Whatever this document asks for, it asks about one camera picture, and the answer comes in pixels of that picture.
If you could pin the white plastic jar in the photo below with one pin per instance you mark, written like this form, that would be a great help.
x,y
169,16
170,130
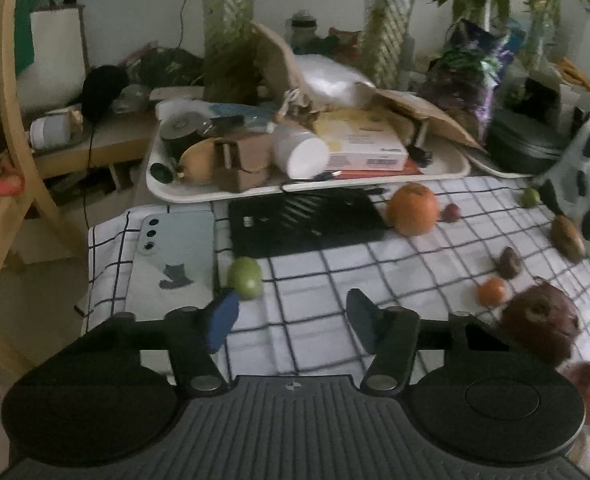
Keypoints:
x,y
300,152

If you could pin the cow print blanket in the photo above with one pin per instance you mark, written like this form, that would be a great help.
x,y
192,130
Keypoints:
x,y
587,170

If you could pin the pale green smartphone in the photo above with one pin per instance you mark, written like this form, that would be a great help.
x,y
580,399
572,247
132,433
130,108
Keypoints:
x,y
175,255

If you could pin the white tray under case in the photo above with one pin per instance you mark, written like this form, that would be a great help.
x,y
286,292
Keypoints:
x,y
490,167

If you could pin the large dark red fruit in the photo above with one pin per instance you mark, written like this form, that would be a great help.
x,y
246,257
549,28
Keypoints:
x,y
540,322

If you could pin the brown paper bag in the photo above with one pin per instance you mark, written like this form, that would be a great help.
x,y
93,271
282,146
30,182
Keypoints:
x,y
280,70

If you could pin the green cloth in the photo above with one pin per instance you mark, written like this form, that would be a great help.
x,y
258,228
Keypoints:
x,y
22,35

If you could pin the large green fruit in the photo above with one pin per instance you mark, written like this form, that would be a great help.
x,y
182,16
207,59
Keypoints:
x,y
245,277

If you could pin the white board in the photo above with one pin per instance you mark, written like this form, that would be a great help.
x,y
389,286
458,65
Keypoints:
x,y
57,60

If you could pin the white jar with gold lid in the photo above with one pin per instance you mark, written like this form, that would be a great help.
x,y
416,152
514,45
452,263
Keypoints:
x,y
50,131

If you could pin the low wooden shelf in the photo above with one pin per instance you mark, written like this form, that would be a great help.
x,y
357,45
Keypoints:
x,y
120,140

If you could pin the large orange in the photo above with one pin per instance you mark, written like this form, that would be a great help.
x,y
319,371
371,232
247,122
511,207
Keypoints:
x,y
412,210

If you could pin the white black checkered cloth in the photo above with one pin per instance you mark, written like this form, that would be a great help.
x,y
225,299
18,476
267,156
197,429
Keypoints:
x,y
325,290

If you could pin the yellow white box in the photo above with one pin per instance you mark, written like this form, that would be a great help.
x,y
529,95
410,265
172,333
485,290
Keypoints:
x,y
360,142

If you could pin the purple snack bag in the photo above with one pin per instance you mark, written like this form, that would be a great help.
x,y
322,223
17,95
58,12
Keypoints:
x,y
462,85

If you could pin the small green fruit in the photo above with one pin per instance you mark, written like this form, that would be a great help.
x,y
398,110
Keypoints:
x,y
529,197

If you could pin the grey round tin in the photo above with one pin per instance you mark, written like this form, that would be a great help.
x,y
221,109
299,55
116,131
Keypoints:
x,y
180,132

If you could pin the small cardboard boxes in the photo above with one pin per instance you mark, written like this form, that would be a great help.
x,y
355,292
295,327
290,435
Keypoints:
x,y
245,165

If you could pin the red packet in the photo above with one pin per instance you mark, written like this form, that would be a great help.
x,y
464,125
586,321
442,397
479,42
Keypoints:
x,y
0,185

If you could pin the wooden chair frame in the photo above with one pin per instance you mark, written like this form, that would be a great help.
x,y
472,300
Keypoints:
x,y
12,110

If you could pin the black fuzzy object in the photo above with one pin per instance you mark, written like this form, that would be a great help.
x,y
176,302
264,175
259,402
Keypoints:
x,y
104,92

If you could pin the small red fruit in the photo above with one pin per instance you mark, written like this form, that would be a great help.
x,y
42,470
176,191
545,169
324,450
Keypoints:
x,y
450,213

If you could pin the yellow snack pack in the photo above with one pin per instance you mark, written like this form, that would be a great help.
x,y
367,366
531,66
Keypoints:
x,y
574,72

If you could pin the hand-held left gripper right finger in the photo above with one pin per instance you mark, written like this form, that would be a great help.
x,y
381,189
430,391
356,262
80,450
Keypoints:
x,y
365,320

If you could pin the tan rounded object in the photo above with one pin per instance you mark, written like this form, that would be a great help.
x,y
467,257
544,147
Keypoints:
x,y
200,162

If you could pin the white plastic bag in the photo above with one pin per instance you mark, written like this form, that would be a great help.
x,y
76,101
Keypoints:
x,y
330,82

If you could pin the black flat pad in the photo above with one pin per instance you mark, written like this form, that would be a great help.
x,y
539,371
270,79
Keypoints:
x,y
305,222

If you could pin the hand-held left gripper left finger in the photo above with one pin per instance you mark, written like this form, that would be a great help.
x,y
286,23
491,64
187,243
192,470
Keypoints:
x,y
222,320

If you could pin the small dark brown fruit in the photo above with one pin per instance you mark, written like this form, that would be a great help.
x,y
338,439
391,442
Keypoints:
x,y
509,262

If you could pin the small tangerine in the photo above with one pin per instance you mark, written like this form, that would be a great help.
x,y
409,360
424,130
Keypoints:
x,y
491,291

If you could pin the black zip case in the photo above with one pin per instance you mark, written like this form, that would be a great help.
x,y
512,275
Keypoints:
x,y
522,142

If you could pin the white tray with clutter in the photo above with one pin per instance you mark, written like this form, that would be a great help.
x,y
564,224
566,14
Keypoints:
x,y
185,191

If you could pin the black round cap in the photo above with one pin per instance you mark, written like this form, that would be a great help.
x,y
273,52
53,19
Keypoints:
x,y
161,173

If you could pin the brown oval fruit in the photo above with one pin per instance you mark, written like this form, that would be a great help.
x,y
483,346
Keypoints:
x,y
566,237

